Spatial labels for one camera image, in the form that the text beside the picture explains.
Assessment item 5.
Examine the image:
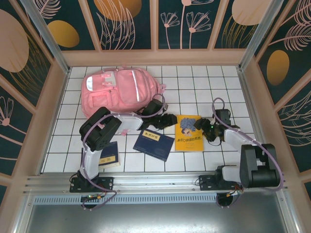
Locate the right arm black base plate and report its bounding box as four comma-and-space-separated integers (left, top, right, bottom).
198, 174, 243, 192

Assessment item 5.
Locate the grey slotted cable duct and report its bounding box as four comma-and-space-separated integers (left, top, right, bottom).
34, 195, 219, 205

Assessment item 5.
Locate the aluminium corner post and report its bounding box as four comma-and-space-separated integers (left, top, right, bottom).
239, 0, 290, 71
20, 0, 71, 73

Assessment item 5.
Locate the aluminium front rail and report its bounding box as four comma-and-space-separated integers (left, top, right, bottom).
24, 172, 289, 195

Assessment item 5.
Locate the right aluminium corner post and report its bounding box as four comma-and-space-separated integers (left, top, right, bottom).
239, 0, 290, 71

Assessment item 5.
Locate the navy book small yellow label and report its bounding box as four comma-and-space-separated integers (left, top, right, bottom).
133, 128, 175, 162

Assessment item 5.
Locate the navy book wide yellow label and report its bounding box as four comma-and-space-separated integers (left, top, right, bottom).
98, 141, 121, 170

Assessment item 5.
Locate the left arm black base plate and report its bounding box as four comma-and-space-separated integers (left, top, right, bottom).
69, 176, 114, 193

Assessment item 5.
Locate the aluminium side rail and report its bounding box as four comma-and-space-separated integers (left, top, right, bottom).
237, 67, 277, 173

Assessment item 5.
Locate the pink school backpack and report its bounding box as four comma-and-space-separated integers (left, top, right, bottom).
81, 65, 167, 136

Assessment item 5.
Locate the small controller board with wires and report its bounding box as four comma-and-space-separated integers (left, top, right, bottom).
225, 189, 244, 198
81, 193, 107, 202

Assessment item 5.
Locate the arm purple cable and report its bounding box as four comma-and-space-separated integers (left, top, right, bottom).
81, 93, 168, 211
211, 97, 285, 209

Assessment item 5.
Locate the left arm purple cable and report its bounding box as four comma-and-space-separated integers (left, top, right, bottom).
81, 93, 168, 211

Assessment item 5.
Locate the left aluminium corner post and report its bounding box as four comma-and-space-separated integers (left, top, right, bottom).
20, 0, 71, 73

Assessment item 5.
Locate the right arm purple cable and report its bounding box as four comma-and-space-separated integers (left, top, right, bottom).
211, 97, 285, 209

